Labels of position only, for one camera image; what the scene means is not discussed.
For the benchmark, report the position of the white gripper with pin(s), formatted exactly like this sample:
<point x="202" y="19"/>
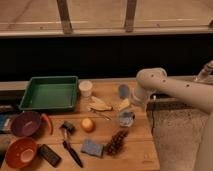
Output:
<point x="140" y="96"/>

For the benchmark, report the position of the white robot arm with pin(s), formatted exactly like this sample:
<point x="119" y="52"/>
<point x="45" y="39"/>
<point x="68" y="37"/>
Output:
<point x="195" y="94"/>

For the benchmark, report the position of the purple bowl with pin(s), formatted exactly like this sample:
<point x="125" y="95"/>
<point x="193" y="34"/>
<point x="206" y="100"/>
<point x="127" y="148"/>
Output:
<point x="26" y="124"/>

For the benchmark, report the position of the orange bowl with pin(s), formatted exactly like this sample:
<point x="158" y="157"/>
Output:
<point x="21" y="153"/>

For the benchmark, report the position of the blue cup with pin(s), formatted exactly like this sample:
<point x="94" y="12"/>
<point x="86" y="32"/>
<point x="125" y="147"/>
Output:
<point x="123" y="91"/>

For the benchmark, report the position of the yellow sponge block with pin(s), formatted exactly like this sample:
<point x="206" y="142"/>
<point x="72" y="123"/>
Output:
<point x="124" y="104"/>

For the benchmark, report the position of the brown pine cone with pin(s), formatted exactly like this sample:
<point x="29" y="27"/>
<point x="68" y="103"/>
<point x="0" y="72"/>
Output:
<point x="115" y="145"/>

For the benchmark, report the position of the white paper cup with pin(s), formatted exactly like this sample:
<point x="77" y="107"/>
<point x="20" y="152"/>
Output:
<point x="85" y="88"/>

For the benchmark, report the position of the orange fruit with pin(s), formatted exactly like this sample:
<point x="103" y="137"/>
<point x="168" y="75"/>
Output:
<point x="87" y="125"/>

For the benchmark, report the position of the blue sponge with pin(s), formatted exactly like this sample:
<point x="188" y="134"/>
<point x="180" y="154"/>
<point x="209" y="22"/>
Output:
<point x="92" y="148"/>

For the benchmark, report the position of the black brush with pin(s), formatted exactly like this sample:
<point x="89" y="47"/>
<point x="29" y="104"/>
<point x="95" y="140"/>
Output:
<point x="68" y="126"/>

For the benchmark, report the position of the green plastic tray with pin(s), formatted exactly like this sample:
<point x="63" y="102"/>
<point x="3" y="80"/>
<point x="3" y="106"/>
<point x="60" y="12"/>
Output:
<point x="51" y="93"/>

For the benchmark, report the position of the red chili pepper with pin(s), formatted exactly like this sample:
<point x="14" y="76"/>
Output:
<point x="48" y="121"/>

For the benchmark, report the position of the black remote control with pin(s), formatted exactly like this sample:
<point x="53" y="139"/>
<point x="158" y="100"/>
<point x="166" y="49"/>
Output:
<point x="49" y="155"/>

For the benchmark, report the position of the blue box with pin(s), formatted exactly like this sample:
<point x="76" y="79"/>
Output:
<point x="5" y="122"/>

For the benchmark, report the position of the black handled knife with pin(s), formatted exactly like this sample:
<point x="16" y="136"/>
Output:
<point x="71" y="151"/>

